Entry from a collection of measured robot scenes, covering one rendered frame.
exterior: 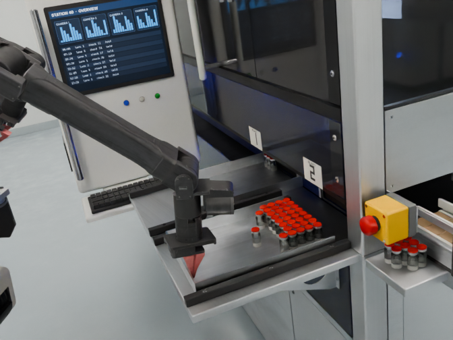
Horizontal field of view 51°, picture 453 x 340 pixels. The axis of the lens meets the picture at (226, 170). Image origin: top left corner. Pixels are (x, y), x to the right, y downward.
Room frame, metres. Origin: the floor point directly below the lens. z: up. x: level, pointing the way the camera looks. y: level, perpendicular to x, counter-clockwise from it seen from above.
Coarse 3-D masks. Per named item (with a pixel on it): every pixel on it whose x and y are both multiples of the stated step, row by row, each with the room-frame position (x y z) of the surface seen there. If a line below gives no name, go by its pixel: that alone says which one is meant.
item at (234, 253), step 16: (240, 208) 1.15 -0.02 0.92; (256, 208) 1.17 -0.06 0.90; (208, 224) 1.12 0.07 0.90; (224, 224) 1.14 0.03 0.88; (240, 224) 1.13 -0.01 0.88; (224, 240) 1.06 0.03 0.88; (240, 240) 1.05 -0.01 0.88; (272, 240) 1.02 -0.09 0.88; (320, 240) 0.94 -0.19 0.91; (208, 256) 0.99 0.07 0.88; (224, 256) 0.98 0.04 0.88; (240, 256) 0.97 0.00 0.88; (256, 256) 0.96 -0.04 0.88; (272, 256) 0.90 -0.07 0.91; (288, 256) 0.91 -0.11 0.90; (208, 272) 0.93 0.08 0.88; (224, 272) 0.92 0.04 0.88; (240, 272) 0.88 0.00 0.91
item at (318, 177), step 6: (306, 162) 1.11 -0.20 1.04; (312, 162) 1.08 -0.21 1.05; (306, 168) 1.11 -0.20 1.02; (312, 168) 1.08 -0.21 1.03; (318, 168) 1.05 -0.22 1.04; (306, 174) 1.11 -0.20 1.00; (312, 174) 1.08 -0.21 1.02; (318, 174) 1.05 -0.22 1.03; (312, 180) 1.08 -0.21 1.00; (318, 180) 1.06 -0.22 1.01; (318, 186) 1.06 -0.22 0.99
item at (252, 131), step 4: (252, 128) 1.42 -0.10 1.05; (252, 132) 1.42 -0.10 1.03; (256, 132) 1.39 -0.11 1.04; (252, 136) 1.43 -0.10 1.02; (256, 136) 1.39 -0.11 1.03; (260, 136) 1.36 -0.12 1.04; (252, 140) 1.43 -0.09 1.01; (260, 140) 1.37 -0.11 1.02; (252, 144) 1.43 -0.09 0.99; (256, 144) 1.40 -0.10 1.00; (260, 144) 1.37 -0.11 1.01; (260, 148) 1.38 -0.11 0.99
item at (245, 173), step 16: (240, 160) 1.52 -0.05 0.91; (256, 160) 1.54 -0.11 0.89; (208, 176) 1.48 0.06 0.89; (224, 176) 1.47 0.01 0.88; (240, 176) 1.45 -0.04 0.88; (256, 176) 1.43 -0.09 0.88; (272, 176) 1.41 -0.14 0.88; (288, 176) 1.39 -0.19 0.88; (240, 192) 1.33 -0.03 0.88; (256, 192) 1.26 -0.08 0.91
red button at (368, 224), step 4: (368, 216) 0.84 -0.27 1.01; (360, 220) 0.85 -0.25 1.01; (364, 220) 0.83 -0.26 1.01; (368, 220) 0.83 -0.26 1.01; (372, 220) 0.83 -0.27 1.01; (360, 224) 0.84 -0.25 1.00; (364, 224) 0.83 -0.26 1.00; (368, 224) 0.82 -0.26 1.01; (372, 224) 0.82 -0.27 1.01; (376, 224) 0.82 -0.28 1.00; (364, 228) 0.83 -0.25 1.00; (368, 228) 0.82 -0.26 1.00; (372, 228) 0.82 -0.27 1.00; (376, 228) 0.82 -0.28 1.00; (364, 232) 0.83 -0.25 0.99; (368, 232) 0.82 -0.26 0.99; (372, 232) 0.82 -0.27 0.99; (376, 232) 0.82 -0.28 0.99
